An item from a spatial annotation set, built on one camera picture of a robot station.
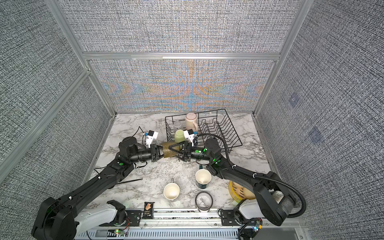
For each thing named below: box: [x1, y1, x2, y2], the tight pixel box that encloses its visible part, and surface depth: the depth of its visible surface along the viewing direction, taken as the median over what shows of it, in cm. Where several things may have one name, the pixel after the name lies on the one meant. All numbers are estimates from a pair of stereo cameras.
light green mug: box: [174, 129, 186, 143], surface depth 94 cm
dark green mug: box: [195, 165, 212, 189], surface depth 83 cm
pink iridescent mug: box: [185, 112, 199, 133], surface depth 100 cm
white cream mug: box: [163, 178, 180, 200], surface depth 80 cm
